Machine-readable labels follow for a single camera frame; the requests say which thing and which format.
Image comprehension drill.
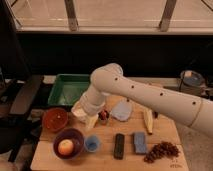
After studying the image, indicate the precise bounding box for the red brown bowl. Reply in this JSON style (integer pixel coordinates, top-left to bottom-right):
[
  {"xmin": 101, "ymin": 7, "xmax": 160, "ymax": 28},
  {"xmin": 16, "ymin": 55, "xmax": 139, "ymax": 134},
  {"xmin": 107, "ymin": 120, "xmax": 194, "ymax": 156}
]
[{"xmin": 42, "ymin": 107, "xmax": 68, "ymax": 132}]

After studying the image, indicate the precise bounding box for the small blue cup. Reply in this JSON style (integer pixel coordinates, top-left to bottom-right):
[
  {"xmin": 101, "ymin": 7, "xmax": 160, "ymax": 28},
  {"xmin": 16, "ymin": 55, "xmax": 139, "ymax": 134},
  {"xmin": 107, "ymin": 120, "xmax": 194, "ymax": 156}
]
[{"xmin": 84, "ymin": 135, "xmax": 100, "ymax": 153}]

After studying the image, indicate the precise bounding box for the blue sponge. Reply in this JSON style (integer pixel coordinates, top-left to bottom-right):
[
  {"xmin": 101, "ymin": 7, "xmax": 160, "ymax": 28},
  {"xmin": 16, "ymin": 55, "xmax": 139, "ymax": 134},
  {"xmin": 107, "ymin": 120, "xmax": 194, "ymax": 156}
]
[{"xmin": 133, "ymin": 132, "xmax": 147, "ymax": 154}]

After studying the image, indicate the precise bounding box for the grey round device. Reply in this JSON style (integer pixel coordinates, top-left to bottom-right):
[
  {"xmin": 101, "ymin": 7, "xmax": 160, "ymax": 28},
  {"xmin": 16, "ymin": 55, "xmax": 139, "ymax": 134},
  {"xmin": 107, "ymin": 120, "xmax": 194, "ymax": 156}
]
[{"xmin": 179, "ymin": 70, "xmax": 205, "ymax": 96}]

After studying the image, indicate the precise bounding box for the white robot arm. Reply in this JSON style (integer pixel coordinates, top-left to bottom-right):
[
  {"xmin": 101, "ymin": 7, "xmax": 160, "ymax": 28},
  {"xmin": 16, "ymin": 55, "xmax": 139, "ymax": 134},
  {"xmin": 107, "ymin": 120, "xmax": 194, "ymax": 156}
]
[{"xmin": 71, "ymin": 63, "xmax": 213, "ymax": 137}]

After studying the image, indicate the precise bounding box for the black office chair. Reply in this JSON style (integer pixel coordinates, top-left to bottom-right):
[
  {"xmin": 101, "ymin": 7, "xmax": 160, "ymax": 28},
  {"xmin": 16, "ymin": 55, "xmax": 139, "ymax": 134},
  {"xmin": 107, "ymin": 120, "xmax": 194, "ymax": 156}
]
[{"xmin": 0, "ymin": 75, "xmax": 44, "ymax": 162}]

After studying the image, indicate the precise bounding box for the bunch of red grapes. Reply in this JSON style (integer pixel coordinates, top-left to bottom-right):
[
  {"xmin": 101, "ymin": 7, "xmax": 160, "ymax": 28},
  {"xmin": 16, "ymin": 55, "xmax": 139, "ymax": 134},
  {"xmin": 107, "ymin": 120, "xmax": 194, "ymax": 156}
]
[{"xmin": 144, "ymin": 141, "xmax": 180, "ymax": 163}]

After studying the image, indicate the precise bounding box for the purple bowl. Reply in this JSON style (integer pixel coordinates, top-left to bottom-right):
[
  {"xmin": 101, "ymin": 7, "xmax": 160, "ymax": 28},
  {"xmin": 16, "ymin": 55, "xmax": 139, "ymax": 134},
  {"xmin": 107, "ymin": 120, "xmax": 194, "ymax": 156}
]
[{"xmin": 53, "ymin": 128, "xmax": 84, "ymax": 159}]

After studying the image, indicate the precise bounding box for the yellow red apple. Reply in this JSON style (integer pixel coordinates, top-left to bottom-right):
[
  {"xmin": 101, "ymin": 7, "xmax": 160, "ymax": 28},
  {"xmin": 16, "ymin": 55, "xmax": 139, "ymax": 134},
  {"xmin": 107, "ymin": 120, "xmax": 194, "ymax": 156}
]
[{"xmin": 58, "ymin": 139, "xmax": 74, "ymax": 155}]

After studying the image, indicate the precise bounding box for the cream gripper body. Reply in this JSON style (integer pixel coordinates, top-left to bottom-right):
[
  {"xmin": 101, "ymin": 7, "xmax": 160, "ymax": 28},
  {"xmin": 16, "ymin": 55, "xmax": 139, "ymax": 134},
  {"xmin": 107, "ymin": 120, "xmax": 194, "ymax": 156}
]
[{"xmin": 71, "ymin": 101, "xmax": 98, "ymax": 130}]

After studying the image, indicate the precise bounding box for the red handled tool in cup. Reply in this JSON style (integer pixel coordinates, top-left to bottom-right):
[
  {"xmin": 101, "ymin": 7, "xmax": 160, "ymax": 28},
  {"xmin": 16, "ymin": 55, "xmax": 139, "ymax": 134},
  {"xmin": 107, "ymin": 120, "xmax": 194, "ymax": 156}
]
[{"xmin": 98, "ymin": 110, "xmax": 109, "ymax": 125}]

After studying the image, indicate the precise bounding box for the green plastic tray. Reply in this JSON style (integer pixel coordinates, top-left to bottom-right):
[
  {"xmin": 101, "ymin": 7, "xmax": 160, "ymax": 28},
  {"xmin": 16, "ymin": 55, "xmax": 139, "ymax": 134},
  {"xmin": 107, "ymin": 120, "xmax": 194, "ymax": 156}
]
[{"xmin": 48, "ymin": 74, "xmax": 90, "ymax": 106}]

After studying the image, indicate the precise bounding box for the black remote bar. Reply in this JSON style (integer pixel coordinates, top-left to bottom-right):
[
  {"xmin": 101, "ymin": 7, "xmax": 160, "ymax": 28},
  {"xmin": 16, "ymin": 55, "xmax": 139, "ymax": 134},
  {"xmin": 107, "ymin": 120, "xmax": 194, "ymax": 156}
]
[{"xmin": 114, "ymin": 133, "xmax": 125, "ymax": 160}]

